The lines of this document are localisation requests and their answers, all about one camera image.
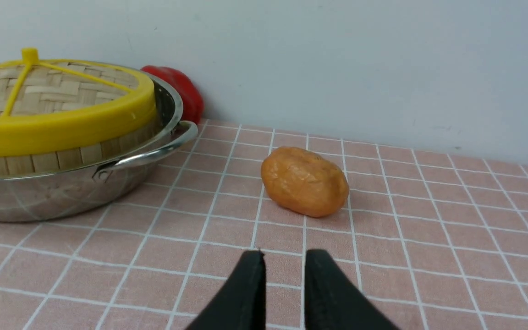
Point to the yellow bamboo steamer lid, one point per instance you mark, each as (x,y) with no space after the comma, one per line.
(50,105)

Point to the orange potato toy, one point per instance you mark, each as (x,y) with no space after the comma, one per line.
(304,182)

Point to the stainless steel pot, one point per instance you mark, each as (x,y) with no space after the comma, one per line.
(34,198)

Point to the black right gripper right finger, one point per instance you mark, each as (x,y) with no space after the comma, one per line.
(332,301)

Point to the red bell pepper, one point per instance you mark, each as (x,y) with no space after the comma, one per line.
(193,103)

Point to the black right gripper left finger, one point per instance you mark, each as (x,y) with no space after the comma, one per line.
(240,304)

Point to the yellow rimmed bamboo steamer basket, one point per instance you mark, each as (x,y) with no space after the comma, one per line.
(77,157)

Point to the pink checked tablecloth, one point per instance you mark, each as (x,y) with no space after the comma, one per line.
(437,242)

